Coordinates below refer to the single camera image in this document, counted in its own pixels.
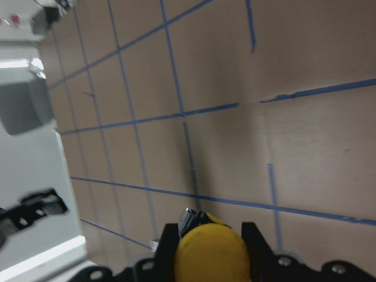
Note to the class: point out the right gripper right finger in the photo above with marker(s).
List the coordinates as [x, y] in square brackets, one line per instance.
[266, 265]

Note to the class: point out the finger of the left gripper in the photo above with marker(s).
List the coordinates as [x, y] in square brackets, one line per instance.
[30, 209]

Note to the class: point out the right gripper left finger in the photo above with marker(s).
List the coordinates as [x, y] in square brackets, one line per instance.
[159, 267]

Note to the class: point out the yellow push button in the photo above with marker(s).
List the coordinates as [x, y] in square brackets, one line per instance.
[209, 250]

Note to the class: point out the grey chair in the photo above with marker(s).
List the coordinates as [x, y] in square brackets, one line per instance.
[25, 106]

